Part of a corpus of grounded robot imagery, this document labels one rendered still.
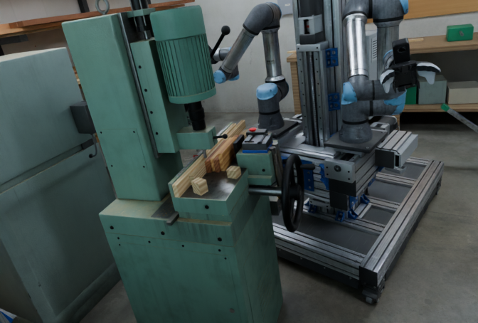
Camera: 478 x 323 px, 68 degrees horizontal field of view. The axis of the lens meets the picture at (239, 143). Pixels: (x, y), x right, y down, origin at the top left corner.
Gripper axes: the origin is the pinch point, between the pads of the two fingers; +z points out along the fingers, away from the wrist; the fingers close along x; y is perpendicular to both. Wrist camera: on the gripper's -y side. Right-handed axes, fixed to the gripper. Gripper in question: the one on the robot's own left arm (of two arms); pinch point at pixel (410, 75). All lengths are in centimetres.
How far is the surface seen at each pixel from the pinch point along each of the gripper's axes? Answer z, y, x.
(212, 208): 12, 28, 67
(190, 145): -7, 12, 77
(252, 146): -11, 18, 55
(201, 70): -6, -15, 62
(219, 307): 12, 74, 79
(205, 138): -7, 10, 69
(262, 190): -7, 35, 54
